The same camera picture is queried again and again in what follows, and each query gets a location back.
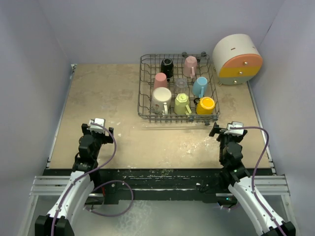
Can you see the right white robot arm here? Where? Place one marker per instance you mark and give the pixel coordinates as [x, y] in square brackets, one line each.
[236, 178]

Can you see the yellow mug black handle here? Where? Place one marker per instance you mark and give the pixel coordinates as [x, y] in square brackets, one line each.
[204, 105]

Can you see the aluminium rail frame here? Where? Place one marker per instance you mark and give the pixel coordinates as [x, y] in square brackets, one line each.
[54, 185]

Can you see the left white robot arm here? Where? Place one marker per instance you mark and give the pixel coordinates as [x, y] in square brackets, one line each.
[59, 221]

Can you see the white floral mug green inside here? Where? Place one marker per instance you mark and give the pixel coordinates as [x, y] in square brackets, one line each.
[161, 100]

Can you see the round three-drawer storage box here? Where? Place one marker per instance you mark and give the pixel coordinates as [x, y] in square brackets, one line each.
[236, 59]

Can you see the clear glass cup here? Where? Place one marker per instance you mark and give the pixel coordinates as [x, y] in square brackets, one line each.
[181, 85]

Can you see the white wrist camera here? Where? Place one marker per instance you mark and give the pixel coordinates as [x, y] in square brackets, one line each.
[235, 129]
[97, 125]

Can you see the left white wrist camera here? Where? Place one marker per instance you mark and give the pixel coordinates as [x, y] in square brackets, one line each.
[97, 125]

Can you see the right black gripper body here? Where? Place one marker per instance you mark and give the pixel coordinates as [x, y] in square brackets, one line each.
[222, 138]

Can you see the light green faceted mug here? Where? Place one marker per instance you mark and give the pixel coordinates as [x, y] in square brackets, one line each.
[182, 104]

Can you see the light blue mug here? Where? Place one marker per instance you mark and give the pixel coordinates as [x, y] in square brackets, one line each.
[199, 87]

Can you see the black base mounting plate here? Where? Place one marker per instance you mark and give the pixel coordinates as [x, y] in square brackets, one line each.
[160, 185]

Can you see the grey wire dish rack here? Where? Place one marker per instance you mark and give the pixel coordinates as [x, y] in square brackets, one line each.
[150, 65]

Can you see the black cup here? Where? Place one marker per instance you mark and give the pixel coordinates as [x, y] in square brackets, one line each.
[167, 67]

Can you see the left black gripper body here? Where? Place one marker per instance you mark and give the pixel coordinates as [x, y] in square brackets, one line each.
[99, 138]

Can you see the pale pink faceted mug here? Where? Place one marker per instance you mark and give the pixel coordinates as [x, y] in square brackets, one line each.
[190, 66]

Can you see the pink handleless tumbler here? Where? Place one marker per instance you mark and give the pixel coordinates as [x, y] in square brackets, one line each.
[160, 80]

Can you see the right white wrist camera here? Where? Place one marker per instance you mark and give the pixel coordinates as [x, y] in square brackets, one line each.
[235, 129]

